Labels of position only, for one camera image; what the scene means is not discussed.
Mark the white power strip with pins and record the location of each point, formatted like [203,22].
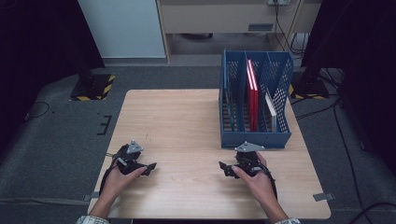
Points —
[278,2]

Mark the black tape floor mark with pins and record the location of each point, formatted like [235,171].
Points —
[106,124]

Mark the person's left hand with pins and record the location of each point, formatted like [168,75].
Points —
[115,185]

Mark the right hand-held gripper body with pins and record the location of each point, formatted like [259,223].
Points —
[249,146]

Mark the white book with green leaf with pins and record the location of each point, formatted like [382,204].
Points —
[271,110]

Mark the black stand with striped base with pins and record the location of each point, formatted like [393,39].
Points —
[311,88]
[93,88]

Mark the black curtain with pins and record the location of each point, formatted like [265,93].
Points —
[37,46]
[367,46]

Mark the light wooden desk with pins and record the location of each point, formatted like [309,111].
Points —
[218,18]

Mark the grey tape piece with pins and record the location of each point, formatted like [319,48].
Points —
[323,197]
[91,196]

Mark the person's right hand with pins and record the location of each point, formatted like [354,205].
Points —
[261,186]

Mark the blue picture book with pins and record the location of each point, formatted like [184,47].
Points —
[231,113]

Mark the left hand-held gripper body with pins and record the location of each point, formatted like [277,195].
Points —
[134,146]

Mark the blue plastic file rack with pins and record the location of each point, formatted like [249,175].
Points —
[274,140]

